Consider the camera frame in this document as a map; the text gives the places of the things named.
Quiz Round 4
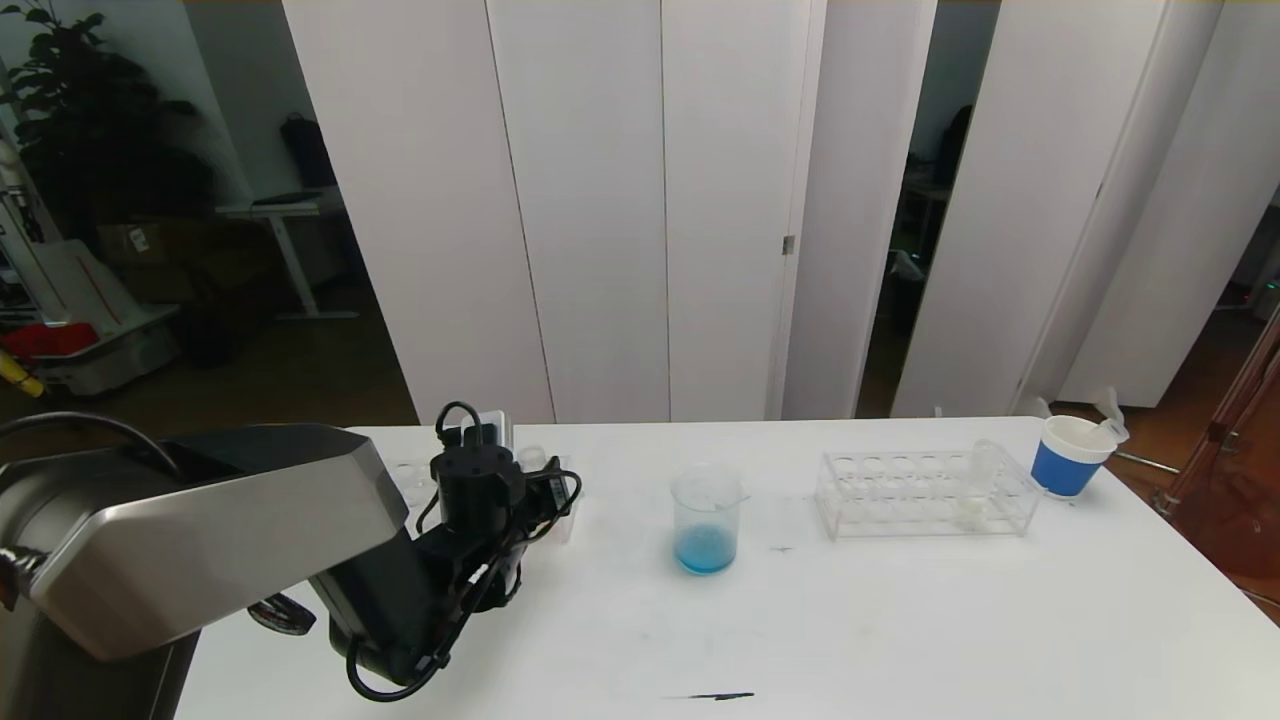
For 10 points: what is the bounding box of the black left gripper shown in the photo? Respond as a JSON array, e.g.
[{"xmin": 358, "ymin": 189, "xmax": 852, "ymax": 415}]
[{"xmin": 527, "ymin": 455, "xmax": 572, "ymax": 525}]

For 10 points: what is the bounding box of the clear acrylic test tube rack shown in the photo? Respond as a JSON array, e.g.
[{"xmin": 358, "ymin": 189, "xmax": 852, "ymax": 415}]
[
  {"xmin": 385, "ymin": 452, "xmax": 586, "ymax": 546},
  {"xmin": 815, "ymin": 450, "xmax": 1043, "ymax": 541}
]

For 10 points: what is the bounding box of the clear glass beaker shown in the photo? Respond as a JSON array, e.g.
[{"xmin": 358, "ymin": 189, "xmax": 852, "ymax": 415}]
[{"xmin": 670, "ymin": 463, "xmax": 751, "ymax": 576}]

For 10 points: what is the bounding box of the test tube with white pigment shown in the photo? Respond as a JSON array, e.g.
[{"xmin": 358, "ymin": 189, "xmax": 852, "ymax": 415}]
[{"xmin": 957, "ymin": 441, "xmax": 1003, "ymax": 526}]

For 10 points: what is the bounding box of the white partition panel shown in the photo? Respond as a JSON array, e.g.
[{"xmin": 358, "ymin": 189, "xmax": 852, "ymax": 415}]
[
  {"xmin": 783, "ymin": 0, "xmax": 939, "ymax": 421},
  {"xmin": 660, "ymin": 0, "xmax": 829, "ymax": 424},
  {"xmin": 486, "ymin": 0, "xmax": 669, "ymax": 424},
  {"xmin": 282, "ymin": 0, "xmax": 554, "ymax": 426},
  {"xmin": 1058, "ymin": 0, "xmax": 1280, "ymax": 409},
  {"xmin": 892, "ymin": 0, "xmax": 1169, "ymax": 419}
]

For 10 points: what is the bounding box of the white office desk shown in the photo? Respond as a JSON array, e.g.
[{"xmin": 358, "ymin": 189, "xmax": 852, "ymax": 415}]
[{"xmin": 218, "ymin": 190, "xmax": 357, "ymax": 321}]

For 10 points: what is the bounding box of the black backpack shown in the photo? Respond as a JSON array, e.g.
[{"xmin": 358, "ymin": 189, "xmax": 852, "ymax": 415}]
[{"xmin": 279, "ymin": 112, "xmax": 337, "ymax": 191}]

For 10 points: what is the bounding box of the brown cardboard box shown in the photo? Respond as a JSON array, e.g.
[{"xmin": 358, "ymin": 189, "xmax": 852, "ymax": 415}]
[{"xmin": 100, "ymin": 220, "xmax": 201, "ymax": 269}]

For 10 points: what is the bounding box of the white floor machine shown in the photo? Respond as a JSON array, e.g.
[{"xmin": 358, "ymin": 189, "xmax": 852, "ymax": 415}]
[{"xmin": 0, "ymin": 238, "xmax": 183, "ymax": 396}]

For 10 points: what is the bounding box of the blue white paper cup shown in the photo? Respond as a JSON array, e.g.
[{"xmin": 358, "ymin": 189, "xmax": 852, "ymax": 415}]
[{"xmin": 1032, "ymin": 416, "xmax": 1119, "ymax": 499}]

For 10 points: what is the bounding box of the dark green potted plant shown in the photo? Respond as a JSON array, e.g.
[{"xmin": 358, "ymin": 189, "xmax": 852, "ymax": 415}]
[{"xmin": 0, "ymin": 0, "xmax": 214, "ymax": 239}]

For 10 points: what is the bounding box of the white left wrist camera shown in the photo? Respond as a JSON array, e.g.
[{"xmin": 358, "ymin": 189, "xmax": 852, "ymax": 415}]
[{"xmin": 455, "ymin": 408, "xmax": 515, "ymax": 453}]

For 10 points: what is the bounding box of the black left camera cable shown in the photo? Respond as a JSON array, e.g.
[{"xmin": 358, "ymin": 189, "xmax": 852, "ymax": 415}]
[{"xmin": 345, "ymin": 400, "xmax": 586, "ymax": 703}]

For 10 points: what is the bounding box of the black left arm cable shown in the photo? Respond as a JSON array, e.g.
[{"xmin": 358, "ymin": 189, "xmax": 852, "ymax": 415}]
[{"xmin": 0, "ymin": 410, "xmax": 317, "ymax": 637}]

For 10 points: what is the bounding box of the yellow tool handle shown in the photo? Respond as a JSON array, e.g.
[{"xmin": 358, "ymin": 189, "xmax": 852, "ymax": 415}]
[{"xmin": 0, "ymin": 350, "xmax": 46, "ymax": 399}]

